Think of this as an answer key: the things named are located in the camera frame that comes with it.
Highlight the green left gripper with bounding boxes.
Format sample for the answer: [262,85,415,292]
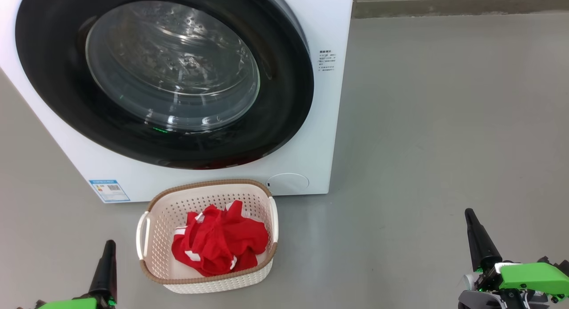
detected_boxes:
[38,240,117,309]

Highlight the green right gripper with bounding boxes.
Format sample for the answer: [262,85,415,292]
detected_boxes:
[458,208,569,309]

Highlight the red and white garment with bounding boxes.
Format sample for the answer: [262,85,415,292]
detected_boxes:
[171,200,269,277]

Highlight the black round glass washer door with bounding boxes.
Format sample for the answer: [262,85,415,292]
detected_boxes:
[15,0,315,170]

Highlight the cream perforated laundry basket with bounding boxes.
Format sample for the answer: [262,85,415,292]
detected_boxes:
[136,179,279,294]

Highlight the white front-load washing machine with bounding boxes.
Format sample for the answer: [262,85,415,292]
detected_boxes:
[0,0,355,204]

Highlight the blue energy label sticker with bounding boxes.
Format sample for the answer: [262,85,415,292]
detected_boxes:
[88,180,131,203]

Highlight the round white filter cover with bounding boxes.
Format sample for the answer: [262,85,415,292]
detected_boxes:
[266,173,310,195]

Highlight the grey wall baseboard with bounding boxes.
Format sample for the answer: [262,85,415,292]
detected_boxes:
[352,0,569,19]

